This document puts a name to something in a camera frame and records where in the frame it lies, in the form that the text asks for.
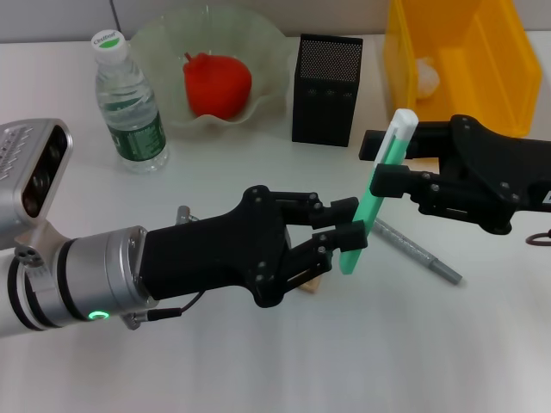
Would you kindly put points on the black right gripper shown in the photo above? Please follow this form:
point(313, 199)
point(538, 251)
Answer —
point(495, 172)

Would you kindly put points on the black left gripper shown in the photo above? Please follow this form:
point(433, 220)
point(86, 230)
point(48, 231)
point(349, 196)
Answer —
point(206, 254)

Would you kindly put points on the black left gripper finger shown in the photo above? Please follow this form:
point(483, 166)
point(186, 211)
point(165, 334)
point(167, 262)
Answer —
point(351, 236)
point(340, 211)

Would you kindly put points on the grey marker pen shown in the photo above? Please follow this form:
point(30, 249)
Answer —
point(409, 245)

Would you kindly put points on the white paper ball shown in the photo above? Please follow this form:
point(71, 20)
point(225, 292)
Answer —
point(427, 79)

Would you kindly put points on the clear green-label water bottle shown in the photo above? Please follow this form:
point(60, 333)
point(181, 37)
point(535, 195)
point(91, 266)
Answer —
point(129, 107)

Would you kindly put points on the red apple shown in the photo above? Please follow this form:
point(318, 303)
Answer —
point(215, 86)

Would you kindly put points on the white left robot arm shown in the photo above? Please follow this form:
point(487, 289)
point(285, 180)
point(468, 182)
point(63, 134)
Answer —
point(86, 275)

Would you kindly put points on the beige eraser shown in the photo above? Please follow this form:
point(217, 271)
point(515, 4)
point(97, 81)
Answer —
point(311, 286)

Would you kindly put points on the black mesh pen holder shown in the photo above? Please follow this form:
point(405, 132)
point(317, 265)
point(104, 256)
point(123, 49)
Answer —
point(323, 116)

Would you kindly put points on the translucent wavy fruit plate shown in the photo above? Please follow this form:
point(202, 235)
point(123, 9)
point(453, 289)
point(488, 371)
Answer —
point(258, 64)

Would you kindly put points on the small silver gripper plug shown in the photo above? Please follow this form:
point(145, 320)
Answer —
point(185, 213)

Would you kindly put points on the yellow plastic bin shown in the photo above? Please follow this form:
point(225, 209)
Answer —
point(473, 64)

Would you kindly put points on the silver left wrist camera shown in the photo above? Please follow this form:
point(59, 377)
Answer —
point(26, 172)

